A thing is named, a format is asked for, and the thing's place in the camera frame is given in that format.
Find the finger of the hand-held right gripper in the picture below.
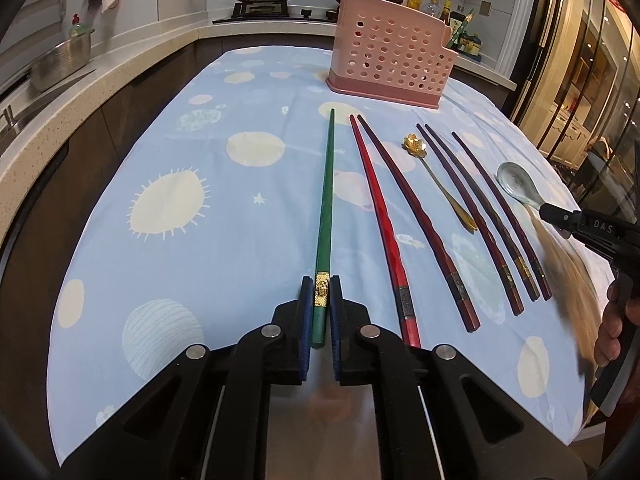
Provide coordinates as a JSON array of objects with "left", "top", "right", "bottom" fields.
[{"left": 539, "top": 202, "right": 583, "bottom": 231}]

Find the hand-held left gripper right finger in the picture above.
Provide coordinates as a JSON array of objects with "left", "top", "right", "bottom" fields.
[{"left": 327, "top": 275, "right": 586, "bottom": 480}]

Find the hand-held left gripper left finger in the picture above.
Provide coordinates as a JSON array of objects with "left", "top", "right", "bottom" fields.
[{"left": 59, "top": 276, "right": 314, "bottom": 480}]

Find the dark red chopstick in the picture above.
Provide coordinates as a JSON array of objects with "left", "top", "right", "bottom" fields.
[
  {"left": 451, "top": 131, "right": 553, "bottom": 302},
  {"left": 416, "top": 124, "right": 525, "bottom": 317},
  {"left": 424, "top": 123, "right": 542, "bottom": 302},
  {"left": 357, "top": 115, "right": 482, "bottom": 333}
]

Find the white ceramic spoon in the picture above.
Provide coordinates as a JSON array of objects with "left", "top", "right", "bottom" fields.
[{"left": 496, "top": 162, "right": 548, "bottom": 211}]

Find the green chopstick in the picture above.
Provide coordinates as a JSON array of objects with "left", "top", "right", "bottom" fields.
[{"left": 311, "top": 108, "right": 335, "bottom": 350}]

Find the gold flower-handled spoon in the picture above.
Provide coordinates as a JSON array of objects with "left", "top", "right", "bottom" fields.
[{"left": 402, "top": 133, "right": 479, "bottom": 233}]

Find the pink perforated utensil holder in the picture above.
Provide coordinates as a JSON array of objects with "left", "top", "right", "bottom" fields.
[{"left": 326, "top": 0, "right": 459, "bottom": 110}]

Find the person's right hand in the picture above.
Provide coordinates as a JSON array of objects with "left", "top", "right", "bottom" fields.
[{"left": 594, "top": 280, "right": 625, "bottom": 368}]

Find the blue planet-print tablecloth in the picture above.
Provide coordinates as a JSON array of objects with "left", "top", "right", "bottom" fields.
[{"left": 47, "top": 45, "right": 621, "bottom": 466}]

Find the glass door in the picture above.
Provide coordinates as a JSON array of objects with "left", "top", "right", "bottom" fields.
[{"left": 515, "top": 0, "right": 640, "bottom": 221}]

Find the group of condiment bottles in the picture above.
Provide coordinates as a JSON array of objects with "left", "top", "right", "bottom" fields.
[{"left": 427, "top": 0, "right": 483, "bottom": 58}]

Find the black gas stove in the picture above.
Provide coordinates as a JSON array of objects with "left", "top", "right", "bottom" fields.
[{"left": 212, "top": 2, "right": 341, "bottom": 25}]

